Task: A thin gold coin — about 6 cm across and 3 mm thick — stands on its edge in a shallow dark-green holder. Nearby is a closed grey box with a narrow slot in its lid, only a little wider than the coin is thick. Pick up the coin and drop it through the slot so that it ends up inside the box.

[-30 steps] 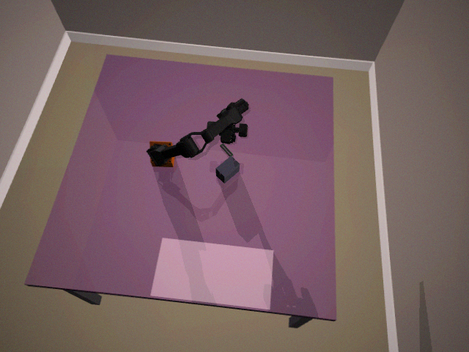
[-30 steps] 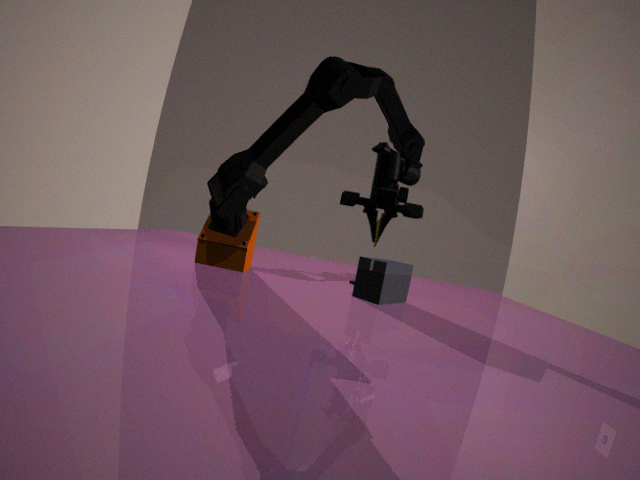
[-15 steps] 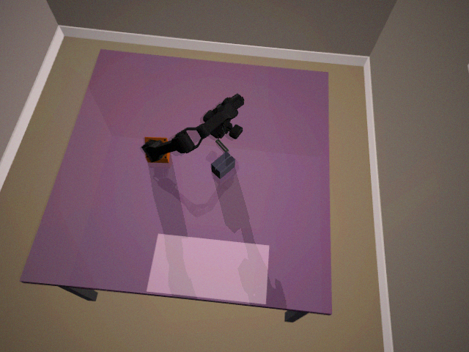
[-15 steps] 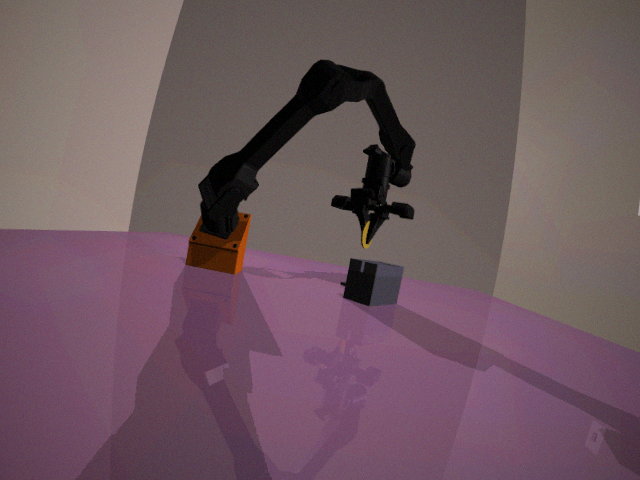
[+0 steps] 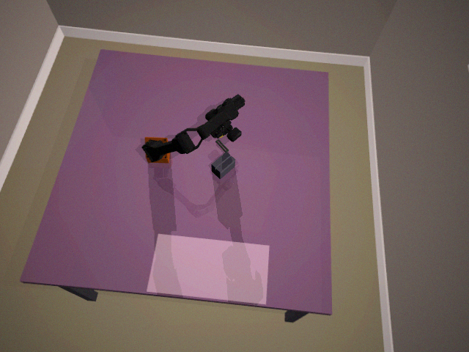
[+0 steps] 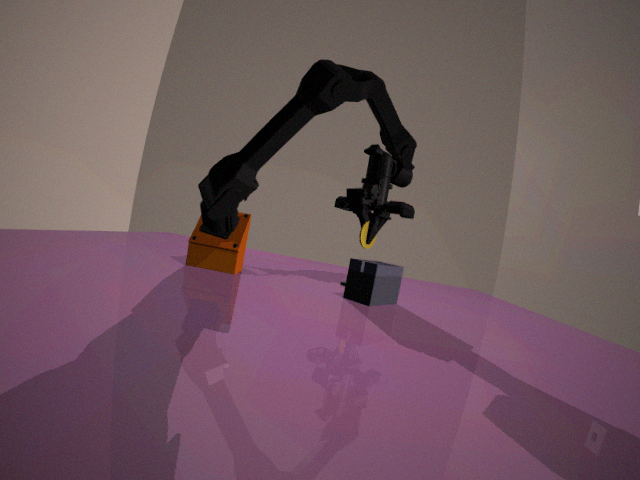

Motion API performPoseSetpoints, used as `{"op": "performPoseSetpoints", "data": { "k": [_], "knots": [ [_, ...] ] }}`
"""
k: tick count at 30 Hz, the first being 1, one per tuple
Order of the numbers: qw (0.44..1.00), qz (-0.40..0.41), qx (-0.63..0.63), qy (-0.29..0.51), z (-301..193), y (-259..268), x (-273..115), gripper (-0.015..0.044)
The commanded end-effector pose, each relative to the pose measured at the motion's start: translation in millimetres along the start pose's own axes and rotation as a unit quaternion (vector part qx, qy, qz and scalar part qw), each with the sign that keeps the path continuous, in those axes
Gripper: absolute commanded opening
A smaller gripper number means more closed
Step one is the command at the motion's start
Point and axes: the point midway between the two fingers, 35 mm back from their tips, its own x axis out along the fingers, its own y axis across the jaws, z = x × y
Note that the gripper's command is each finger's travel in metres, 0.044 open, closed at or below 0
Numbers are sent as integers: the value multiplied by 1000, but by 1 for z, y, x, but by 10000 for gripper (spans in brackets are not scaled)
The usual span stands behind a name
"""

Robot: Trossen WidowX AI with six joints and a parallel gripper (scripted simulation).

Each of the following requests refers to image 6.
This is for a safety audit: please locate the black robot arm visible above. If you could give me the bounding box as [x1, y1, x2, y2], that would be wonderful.
[198, 59, 417, 239]

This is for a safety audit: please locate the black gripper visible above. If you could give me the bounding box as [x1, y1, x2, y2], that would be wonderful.
[335, 174, 415, 245]

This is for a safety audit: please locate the gold coin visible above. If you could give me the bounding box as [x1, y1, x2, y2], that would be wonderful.
[360, 221, 377, 249]

